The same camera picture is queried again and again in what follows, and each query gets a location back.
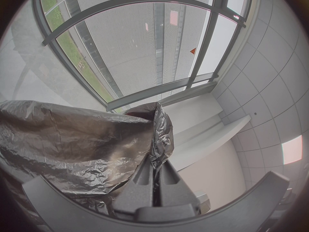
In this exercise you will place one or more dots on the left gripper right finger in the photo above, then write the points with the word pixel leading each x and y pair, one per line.
pixel 178 197

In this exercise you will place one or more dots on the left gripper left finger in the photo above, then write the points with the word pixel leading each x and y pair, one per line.
pixel 130 199

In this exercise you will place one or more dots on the black plastic bag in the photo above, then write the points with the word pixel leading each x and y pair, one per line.
pixel 72 141

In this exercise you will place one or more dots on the square ceiling light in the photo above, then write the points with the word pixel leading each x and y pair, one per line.
pixel 292 149

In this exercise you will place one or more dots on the window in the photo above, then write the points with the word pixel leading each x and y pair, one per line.
pixel 135 45

